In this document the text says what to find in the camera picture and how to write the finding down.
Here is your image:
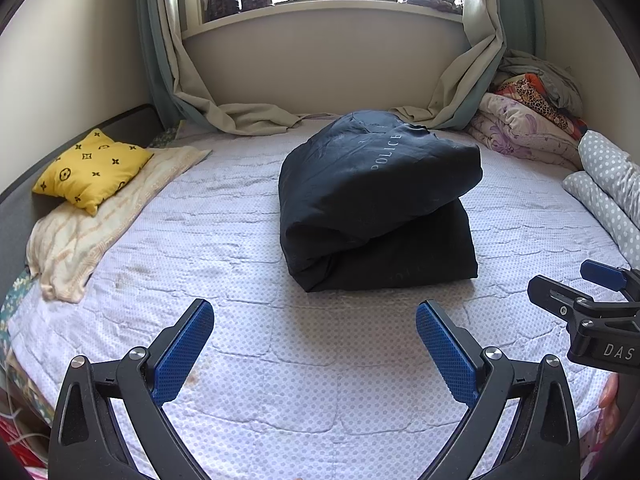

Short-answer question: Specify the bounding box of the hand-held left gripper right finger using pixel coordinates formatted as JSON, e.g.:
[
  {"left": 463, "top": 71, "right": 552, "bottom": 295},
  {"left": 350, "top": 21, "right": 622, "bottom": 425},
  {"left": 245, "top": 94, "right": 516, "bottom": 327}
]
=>
[{"left": 416, "top": 300, "right": 581, "bottom": 480}]

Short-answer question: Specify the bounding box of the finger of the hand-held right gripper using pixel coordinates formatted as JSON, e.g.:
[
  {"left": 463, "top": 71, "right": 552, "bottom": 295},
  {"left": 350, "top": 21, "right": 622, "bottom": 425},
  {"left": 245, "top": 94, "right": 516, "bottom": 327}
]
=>
[
  {"left": 527, "top": 274, "right": 640, "bottom": 333},
  {"left": 580, "top": 259, "right": 640, "bottom": 303}
]

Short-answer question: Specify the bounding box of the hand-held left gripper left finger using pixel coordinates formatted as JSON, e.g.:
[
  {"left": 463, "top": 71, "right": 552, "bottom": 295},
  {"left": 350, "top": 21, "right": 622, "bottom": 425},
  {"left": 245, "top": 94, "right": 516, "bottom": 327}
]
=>
[{"left": 48, "top": 298, "right": 216, "bottom": 480}]

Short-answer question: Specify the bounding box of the dark navy padded jacket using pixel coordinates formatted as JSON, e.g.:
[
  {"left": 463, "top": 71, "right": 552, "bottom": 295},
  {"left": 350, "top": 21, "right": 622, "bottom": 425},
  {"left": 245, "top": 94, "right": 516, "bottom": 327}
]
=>
[{"left": 278, "top": 109, "right": 484, "bottom": 293}]

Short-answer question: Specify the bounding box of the person's right hand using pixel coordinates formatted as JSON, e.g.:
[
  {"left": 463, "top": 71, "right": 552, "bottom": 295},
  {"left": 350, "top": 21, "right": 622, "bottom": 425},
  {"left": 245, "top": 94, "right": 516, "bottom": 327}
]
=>
[{"left": 597, "top": 375, "right": 622, "bottom": 410}]

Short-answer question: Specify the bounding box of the pink cartoon bed sheet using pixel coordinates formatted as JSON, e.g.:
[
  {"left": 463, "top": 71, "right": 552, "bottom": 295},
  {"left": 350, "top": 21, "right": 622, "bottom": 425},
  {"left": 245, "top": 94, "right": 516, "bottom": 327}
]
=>
[{"left": 577, "top": 407, "right": 623, "bottom": 480}]

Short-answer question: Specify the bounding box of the grey polka-dot quilt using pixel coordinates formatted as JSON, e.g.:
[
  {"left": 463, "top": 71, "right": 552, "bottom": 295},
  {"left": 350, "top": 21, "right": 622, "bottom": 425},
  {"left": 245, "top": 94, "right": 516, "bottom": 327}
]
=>
[{"left": 562, "top": 130, "right": 640, "bottom": 268}]

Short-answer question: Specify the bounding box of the cream towel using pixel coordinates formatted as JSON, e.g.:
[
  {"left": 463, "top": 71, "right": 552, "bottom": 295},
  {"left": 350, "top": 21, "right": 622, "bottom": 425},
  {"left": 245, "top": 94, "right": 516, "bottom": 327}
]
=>
[{"left": 26, "top": 145, "right": 213, "bottom": 304}]

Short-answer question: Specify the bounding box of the pink floral quilt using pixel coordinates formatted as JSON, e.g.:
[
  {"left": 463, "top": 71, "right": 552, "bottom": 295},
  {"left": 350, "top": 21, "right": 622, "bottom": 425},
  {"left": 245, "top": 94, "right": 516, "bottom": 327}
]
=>
[{"left": 467, "top": 92, "right": 586, "bottom": 173}]

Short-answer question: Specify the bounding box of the red box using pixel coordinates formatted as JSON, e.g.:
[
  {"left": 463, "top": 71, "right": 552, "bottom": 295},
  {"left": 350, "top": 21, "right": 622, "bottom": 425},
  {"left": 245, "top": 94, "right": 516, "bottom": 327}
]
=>
[{"left": 0, "top": 417, "right": 50, "bottom": 468}]

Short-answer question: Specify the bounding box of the orange patterned blanket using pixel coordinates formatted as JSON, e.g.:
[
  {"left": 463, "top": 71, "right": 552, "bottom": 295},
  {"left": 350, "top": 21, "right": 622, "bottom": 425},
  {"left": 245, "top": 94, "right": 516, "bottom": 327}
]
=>
[{"left": 492, "top": 74, "right": 588, "bottom": 138}]

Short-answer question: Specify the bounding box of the grey folded cloth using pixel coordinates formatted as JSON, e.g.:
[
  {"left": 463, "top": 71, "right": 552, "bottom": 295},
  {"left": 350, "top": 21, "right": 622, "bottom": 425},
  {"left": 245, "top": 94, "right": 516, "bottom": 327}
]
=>
[{"left": 495, "top": 50, "right": 586, "bottom": 121}]

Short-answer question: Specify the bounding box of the yellow patterned pillow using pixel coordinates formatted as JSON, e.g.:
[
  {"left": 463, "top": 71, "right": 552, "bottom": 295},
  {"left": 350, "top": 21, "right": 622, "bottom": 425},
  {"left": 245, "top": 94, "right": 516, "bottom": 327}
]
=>
[{"left": 31, "top": 127, "right": 155, "bottom": 217}]

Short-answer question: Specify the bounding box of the beige and green curtain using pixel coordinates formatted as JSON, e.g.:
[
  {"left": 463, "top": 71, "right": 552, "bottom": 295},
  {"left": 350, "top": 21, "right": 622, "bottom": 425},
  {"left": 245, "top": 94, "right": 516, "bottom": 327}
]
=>
[
  {"left": 390, "top": 0, "right": 546, "bottom": 131},
  {"left": 136, "top": 0, "right": 336, "bottom": 137}
]

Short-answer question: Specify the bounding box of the white windowsill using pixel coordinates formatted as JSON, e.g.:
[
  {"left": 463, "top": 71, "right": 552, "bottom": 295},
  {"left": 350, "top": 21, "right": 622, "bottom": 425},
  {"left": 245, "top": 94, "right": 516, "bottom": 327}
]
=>
[{"left": 181, "top": 0, "right": 466, "bottom": 41}]

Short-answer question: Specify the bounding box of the white cable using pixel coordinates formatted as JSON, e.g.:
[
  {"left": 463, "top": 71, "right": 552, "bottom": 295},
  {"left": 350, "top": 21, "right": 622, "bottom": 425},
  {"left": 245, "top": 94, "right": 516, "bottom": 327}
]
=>
[{"left": 0, "top": 402, "right": 48, "bottom": 453}]

